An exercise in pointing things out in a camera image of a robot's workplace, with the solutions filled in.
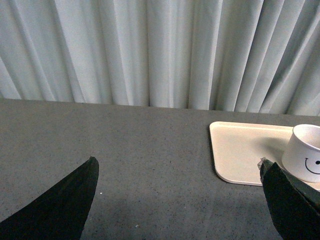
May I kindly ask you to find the light grey curtain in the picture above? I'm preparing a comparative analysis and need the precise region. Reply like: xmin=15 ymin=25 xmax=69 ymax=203
xmin=0 ymin=0 xmax=320 ymax=116

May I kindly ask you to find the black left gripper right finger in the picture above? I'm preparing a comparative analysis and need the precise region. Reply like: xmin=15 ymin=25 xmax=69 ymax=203
xmin=258 ymin=157 xmax=320 ymax=240

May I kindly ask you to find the white smiley face mug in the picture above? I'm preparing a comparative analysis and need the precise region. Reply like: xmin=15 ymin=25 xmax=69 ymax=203
xmin=281 ymin=124 xmax=320 ymax=183

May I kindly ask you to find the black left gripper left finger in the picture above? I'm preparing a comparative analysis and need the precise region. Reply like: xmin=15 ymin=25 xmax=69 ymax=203
xmin=0 ymin=157 xmax=99 ymax=240

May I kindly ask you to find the beige rectangular plastic tray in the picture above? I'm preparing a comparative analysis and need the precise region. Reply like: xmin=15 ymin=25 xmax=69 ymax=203
xmin=209 ymin=121 xmax=320 ymax=190

